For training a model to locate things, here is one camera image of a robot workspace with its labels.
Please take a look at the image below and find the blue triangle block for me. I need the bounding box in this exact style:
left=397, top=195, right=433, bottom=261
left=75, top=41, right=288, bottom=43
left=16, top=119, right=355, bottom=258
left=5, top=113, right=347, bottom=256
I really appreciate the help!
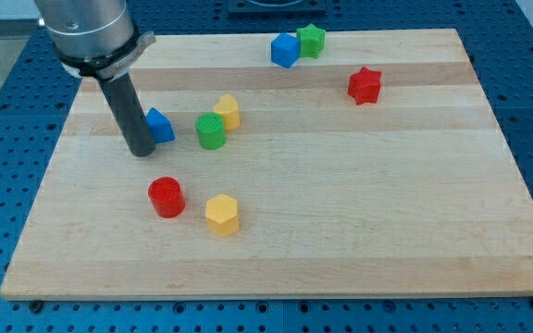
left=146, top=108, right=176, bottom=143

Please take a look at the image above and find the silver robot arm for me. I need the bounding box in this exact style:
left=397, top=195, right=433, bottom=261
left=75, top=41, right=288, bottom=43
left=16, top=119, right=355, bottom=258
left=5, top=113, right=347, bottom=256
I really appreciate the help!
left=35, top=0, right=155, bottom=81

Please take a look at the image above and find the yellow hexagon block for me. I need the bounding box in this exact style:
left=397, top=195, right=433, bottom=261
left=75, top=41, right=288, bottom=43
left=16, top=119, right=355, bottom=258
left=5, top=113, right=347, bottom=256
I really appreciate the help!
left=205, top=194, right=240, bottom=238

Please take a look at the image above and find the green cylinder block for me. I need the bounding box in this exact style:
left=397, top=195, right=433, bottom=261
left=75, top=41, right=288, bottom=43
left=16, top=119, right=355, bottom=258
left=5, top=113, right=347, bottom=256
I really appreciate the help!
left=195, top=113, right=226, bottom=150

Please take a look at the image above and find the yellow heart block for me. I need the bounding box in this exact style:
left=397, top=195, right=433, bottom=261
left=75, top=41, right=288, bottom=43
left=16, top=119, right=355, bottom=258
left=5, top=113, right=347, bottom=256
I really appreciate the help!
left=213, top=94, right=241, bottom=130

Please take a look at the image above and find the red cylinder block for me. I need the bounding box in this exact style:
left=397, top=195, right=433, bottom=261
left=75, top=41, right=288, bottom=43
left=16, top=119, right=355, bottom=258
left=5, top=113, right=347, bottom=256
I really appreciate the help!
left=148, top=177, right=186, bottom=218

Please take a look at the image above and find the wooden board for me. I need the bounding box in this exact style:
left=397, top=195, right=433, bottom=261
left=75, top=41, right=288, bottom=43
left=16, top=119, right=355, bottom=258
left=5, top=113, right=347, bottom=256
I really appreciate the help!
left=0, top=29, right=533, bottom=301

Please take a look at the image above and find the blue cube block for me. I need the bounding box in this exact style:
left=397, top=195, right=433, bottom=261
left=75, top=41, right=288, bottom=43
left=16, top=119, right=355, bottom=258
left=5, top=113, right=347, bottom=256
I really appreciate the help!
left=270, top=33, right=300, bottom=68

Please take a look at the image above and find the red star block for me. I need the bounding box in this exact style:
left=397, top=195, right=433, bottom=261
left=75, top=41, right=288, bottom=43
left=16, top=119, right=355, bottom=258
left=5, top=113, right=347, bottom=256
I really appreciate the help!
left=347, top=67, right=382, bottom=105

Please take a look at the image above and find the green star block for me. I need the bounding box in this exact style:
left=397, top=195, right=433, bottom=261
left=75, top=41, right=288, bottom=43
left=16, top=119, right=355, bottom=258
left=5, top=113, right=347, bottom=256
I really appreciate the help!
left=296, top=23, right=326, bottom=58

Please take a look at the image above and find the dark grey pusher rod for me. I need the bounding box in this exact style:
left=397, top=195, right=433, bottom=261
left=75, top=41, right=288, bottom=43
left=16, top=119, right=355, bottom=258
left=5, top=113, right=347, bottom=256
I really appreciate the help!
left=98, top=74, right=155, bottom=157

